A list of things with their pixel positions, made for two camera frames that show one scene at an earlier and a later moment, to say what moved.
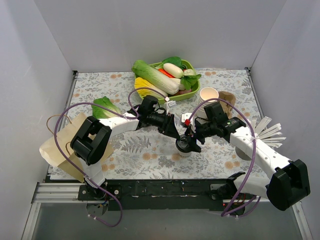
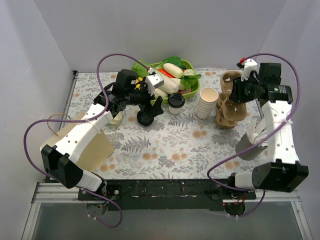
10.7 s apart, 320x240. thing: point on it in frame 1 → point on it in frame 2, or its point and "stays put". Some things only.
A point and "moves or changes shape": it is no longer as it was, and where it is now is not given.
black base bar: (212, 195) stays put
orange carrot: (166, 73) stays put
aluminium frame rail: (47, 192) stays put
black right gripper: (198, 131) → (238, 90)
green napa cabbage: (152, 75) stays put
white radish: (176, 71) stays put
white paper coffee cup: (185, 154) → (175, 111)
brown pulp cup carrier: (229, 97) moves or changes shape
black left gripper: (169, 122) → (149, 105)
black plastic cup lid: (182, 144) → (176, 100)
